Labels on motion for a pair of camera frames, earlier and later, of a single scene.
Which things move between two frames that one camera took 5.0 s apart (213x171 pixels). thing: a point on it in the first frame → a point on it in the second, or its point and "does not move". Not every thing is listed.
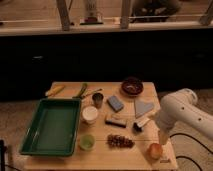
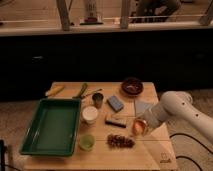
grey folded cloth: x=141 y=107 does not move
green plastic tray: x=53 y=128 does not move
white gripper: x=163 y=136 → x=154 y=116
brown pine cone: x=119 y=141 does not move
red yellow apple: x=154 y=151 → x=139 y=127
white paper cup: x=90 y=114 does not move
